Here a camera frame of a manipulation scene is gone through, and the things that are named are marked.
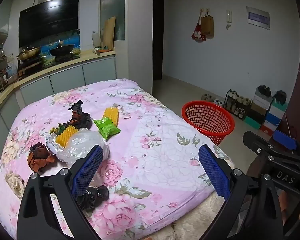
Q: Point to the red hanging bag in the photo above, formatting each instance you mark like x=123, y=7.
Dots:
x=198, y=33

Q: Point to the beige kitchen counter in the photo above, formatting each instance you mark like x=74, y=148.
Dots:
x=90, y=58

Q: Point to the pair of beige slippers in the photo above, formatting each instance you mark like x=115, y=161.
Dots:
x=207, y=97

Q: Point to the black glass range hood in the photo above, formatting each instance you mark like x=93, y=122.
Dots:
x=48, y=20

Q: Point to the clear plastic bag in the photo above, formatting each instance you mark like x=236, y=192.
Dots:
x=82, y=143

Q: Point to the white electrical panel cover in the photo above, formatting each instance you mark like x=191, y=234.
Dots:
x=258, y=17

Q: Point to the blue scenic backsplash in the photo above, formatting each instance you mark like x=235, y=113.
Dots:
x=65, y=38

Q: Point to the black and brown wrapper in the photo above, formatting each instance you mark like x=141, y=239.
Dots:
x=78, y=117

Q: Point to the yellow foam fruit net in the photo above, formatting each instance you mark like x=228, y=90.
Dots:
x=65, y=137
x=111, y=113

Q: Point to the clear plastic bottle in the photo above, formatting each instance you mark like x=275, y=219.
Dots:
x=95, y=39

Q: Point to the black plastic bag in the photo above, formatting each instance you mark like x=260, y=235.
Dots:
x=92, y=197

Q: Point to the metal kitchen rack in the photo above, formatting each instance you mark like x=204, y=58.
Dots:
x=0, y=65

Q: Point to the green snack packet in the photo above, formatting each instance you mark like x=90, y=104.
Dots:
x=106, y=128

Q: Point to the black shoe rack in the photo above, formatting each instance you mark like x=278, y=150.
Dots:
x=227, y=102

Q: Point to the frosted glass window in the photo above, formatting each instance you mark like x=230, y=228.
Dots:
x=113, y=10

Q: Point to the small dark green wrapper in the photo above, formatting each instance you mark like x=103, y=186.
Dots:
x=58, y=130

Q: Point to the wooden cutting board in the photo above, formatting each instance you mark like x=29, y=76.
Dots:
x=109, y=32

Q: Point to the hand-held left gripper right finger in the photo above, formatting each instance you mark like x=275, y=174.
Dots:
x=215, y=172

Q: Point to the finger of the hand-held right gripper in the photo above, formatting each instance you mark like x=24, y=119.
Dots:
x=257, y=143
x=286, y=139

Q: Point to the pink floral blanket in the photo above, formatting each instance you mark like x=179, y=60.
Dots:
x=145, y=155

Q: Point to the stack of shoe boxes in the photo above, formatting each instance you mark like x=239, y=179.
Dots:
x=265, y=112

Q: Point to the person's right hand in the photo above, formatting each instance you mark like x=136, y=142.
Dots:
x=285, y=201

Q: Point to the golden cooking pot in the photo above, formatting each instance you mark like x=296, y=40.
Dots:
x=28, y=52

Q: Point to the pale wall cabinet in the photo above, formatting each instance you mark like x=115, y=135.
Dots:
x=0, y=17

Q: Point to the row of pale shoes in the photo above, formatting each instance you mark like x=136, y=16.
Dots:
x=240, y=100

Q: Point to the red plastic mesh basket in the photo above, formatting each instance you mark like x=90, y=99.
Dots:
x=210, y=122

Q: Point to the pair of white shoes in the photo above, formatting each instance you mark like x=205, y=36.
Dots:
x=218, y=102

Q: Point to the brown paper hanging bag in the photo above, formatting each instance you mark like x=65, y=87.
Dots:
x=207, y=26

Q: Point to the small orange kitchen item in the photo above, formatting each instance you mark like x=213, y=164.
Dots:
x=103, y=50

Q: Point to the gas stove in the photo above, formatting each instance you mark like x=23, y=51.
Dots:
x=65, y=58

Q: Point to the cream fluffy blanket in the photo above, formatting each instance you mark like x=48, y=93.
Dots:
x=197, y=220

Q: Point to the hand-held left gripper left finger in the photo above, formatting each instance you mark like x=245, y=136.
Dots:
x=87, y=170

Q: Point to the black wok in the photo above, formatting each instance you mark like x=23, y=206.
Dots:
x=62, y=50

